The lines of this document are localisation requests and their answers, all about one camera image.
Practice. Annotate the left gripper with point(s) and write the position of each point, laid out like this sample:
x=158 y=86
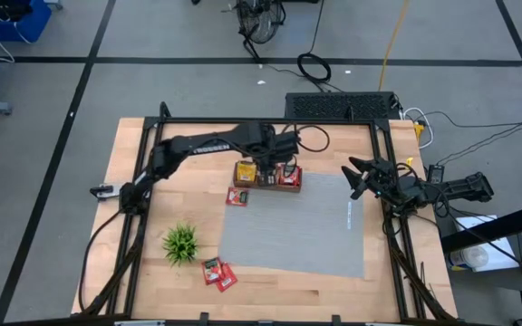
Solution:
x=270 y=142

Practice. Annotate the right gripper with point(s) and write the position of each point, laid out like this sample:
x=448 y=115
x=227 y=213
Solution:
x=385 y=183

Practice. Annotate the yellow tea packet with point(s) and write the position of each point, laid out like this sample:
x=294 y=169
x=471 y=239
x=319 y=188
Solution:
x=246 y=172

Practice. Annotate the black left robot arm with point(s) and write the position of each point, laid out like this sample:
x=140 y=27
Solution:
x=206 y=142

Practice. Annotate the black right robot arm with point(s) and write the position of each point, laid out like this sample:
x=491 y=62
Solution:
x=460 y=190

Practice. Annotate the wooden three-compartment tray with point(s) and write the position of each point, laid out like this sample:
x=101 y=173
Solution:
x=265 y=188

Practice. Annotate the white tape strip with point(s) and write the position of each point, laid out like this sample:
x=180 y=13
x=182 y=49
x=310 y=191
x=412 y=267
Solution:
x=348 y=215

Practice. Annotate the grey mesh mat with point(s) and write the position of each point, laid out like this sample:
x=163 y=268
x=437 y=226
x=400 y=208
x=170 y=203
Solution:
x=288 y=235

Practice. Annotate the black perforated computer case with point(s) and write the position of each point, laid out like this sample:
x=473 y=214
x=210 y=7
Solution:
x=342 y=105

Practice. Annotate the yellow plug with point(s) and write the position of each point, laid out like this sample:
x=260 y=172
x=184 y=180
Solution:
x=418 y=130

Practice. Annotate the black power adapter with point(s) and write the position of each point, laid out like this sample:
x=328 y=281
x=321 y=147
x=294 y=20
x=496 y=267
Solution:
x=435 y=173

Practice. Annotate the white paper scrap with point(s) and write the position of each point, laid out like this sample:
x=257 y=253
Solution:
x=261 y=82

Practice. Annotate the green plant in white pot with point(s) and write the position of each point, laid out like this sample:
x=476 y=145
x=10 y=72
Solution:
x=180 y=244

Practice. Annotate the round white container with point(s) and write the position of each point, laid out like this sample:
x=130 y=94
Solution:
x=465 y=258

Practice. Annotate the black metal cart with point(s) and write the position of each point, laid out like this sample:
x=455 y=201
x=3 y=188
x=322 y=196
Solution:
x=492 y=227

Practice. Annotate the black floor fan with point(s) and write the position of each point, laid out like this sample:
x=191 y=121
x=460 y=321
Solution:
x=261 y=20

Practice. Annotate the white box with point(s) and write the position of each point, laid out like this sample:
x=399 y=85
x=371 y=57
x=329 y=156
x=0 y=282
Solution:
x=503 y=260

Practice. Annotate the blue plastic bin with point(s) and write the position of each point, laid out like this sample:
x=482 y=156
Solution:
x=16 y=25

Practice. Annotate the black aluminium rig frame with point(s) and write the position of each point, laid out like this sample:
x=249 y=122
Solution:
x=188 y=120

